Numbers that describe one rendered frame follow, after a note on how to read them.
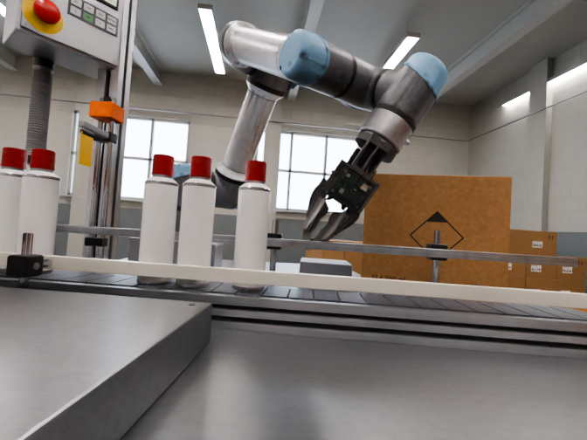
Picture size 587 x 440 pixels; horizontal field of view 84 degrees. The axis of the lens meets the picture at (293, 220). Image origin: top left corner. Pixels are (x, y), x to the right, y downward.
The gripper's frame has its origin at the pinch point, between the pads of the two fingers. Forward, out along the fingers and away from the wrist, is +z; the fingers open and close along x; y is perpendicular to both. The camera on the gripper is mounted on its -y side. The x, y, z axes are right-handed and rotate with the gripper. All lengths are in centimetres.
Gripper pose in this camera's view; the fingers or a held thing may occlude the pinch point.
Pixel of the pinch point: (308, 242)
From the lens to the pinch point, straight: 57.2
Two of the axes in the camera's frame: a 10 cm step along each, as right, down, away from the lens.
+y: -0.4, 0.3, -10.0
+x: 8.3, 5.6, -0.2
